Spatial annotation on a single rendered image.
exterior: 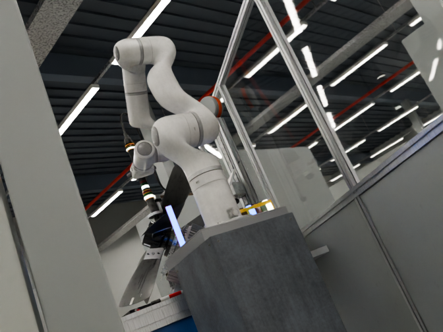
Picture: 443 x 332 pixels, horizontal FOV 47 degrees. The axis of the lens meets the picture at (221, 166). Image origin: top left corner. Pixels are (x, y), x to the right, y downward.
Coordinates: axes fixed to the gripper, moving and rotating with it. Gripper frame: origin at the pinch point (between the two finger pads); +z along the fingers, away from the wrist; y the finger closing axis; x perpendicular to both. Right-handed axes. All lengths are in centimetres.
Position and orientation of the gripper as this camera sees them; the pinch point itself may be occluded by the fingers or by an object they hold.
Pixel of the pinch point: (141, 175)
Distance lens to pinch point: 238.1
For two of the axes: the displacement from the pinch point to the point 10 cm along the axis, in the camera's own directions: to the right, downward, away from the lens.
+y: 9.1, -2.9, 3.0
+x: -3.7, -8.9, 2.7
